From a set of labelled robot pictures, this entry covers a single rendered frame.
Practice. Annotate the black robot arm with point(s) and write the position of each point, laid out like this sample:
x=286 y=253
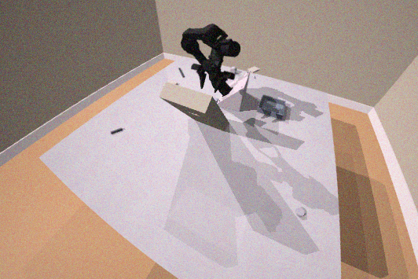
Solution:
x=222 y=46

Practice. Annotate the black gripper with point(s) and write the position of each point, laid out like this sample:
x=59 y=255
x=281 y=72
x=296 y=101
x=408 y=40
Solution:
x=225 y=75

